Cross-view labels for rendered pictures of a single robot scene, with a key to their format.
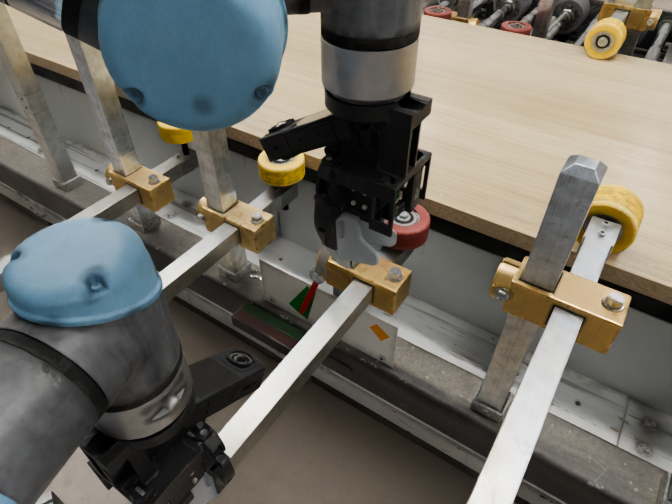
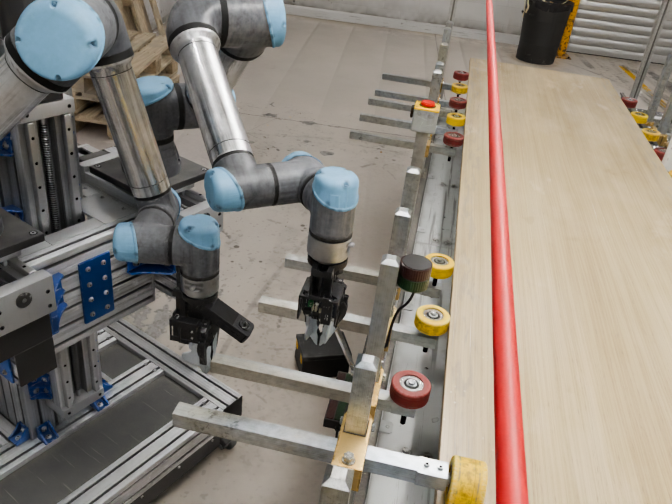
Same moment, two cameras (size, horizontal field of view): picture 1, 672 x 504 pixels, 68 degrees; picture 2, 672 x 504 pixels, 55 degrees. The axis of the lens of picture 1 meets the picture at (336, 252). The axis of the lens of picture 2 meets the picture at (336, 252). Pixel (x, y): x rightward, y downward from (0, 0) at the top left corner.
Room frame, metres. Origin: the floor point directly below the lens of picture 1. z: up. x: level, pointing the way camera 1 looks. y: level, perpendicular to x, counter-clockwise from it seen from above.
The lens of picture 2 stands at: (-0.02, -0.90, 1.77)
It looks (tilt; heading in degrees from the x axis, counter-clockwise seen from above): 31 degrees down; 64
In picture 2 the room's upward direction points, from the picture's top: 7 degrees clockwise
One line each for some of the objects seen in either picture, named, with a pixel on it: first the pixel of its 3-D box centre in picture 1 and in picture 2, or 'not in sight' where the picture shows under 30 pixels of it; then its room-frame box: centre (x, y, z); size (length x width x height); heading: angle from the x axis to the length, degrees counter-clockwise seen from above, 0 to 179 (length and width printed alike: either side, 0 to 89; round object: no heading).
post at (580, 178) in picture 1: (520, 328); (349, 463); (0.38, -0.23, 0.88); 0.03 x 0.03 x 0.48; 56
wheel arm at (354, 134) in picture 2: not in sight; (402, 143); (1.26, 1.25, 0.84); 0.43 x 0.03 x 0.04; 146
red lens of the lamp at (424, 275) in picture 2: not in sight; (415, 267); (0.56, -0.05, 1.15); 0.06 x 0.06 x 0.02
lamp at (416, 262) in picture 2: not in sight; (406, 308); (0.56, -0.04, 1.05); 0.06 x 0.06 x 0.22; 56
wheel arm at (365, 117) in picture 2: not in sight; (408, 125); (1.40, 1.45, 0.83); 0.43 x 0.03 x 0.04; 146
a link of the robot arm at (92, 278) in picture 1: (99, 317); (198, 246); (0.20, 0.15, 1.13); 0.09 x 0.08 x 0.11; 160
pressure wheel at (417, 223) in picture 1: (400, 242); (407, 402); (0.57, -0.10, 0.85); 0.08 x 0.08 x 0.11
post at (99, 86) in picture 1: (118, 142); (399, 248); (0.80, 0.40, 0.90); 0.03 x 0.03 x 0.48; 56
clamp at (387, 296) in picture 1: (362, 273); (368, 390); (0.51, -0.04, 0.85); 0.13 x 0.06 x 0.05; 56
